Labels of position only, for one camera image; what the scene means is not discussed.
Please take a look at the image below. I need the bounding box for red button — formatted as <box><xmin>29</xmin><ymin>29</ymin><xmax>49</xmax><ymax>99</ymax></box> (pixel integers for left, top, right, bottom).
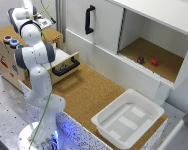
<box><xmin>3</xmin><ymin>34</ymin><xmax>13</xmax><ymax>45</ymax></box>

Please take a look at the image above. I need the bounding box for black drawer handle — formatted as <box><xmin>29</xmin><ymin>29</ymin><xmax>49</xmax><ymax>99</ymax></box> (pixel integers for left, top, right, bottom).
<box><xmin>51</xmin><ymin>55</ymin><xmax>81</xmax><ymax>78</ymax></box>

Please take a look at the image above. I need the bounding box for black door handle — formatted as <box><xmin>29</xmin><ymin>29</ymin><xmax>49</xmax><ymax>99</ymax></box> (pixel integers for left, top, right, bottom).
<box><xmin>84</xmin><ymin>4</ymin><xmax>96</xmax><ymax>36</ymax></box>

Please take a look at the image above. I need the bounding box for blue button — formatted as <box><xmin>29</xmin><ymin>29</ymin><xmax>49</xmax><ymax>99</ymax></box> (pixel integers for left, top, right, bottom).
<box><xmin>9</xmin><ymin>38</ymin><xmax>20</xmax><ymax>48</ymax></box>

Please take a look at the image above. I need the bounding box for purple block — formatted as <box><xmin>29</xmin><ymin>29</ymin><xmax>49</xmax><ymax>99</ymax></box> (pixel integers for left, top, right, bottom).
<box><xmin>136</xmin><ymin>55</ymin><xmax>145</xmax><ymax>65</ymax></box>

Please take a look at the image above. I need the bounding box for green cable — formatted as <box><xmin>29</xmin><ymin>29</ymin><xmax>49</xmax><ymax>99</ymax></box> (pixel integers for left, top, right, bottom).
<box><xmin>27</xmin><ymin>0</ymin><xmax>57</xmax><ymax>150</ymax></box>

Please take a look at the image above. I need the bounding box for wooden drawer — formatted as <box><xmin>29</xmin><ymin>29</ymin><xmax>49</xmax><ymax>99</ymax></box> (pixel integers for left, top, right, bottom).
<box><xmin>47</xmin><ymin>47</ymin><xmax>81</xmax><ymax>85</ymax></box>

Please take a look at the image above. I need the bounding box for wooden drawer box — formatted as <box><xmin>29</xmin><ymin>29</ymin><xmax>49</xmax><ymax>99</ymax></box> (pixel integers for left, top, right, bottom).
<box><xmin>0</xmin><ymin>23</ymin><xmax>65</xmax><ymax>93</ymax></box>

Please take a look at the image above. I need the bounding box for white sliding door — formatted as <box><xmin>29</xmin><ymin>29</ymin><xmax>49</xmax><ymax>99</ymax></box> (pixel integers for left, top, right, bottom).
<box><xmin>66</xmin><ymin>0</ymin><xmax>125</xmax><ymax>56</ymax></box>

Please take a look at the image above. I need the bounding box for green button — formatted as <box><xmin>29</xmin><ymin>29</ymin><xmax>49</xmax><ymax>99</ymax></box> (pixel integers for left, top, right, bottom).
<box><xmin>15</xmin><ymin>43</ymin><xmax>26</xmax><ymax>51</ymax></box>

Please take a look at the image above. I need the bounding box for white cabinet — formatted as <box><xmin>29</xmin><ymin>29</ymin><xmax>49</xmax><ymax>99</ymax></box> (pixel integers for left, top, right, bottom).
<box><xmin>64</xmin><ymin>0</ymin><xmax>188</xmax><ymax>108</ymax></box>

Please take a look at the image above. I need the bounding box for white plastic box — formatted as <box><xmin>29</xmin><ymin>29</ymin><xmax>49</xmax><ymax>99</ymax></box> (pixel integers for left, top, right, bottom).
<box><xmin>90</xmin><ymin>88</ymin><xmax>166</xmax><ymax>150</ymax></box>

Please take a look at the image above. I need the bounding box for pink block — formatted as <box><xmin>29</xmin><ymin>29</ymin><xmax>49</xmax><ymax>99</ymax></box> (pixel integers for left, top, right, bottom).
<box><xmin>150</xmin><ymin>58</ymin><xmax>160</xmax><ymax>67</ymax></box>

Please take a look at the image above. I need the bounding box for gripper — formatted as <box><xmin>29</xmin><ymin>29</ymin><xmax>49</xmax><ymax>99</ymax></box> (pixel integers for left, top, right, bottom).
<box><xmin>35</xmin><ymin>17</ymin><xmax>57</xmax><ymax>30</ymax></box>

